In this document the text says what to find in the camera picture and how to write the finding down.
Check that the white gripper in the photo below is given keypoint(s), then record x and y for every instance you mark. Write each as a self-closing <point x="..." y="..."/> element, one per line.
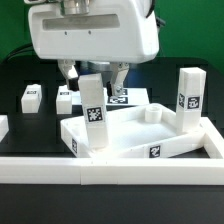
<point x="110" y="31"/>

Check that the white desk top tray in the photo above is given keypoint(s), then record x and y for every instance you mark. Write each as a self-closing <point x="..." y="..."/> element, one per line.
<point x="135" y="132"/>

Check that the fiducial marker sheet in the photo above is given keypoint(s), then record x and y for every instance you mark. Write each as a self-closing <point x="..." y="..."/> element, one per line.
<point x="130" y="97"/>

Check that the white left fence block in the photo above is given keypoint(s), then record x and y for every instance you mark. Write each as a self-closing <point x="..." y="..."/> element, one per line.
<point x="4" y="128"/>

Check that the white right fence bar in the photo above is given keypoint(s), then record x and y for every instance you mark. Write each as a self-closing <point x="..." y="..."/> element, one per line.
<point x="213" y="141"/>

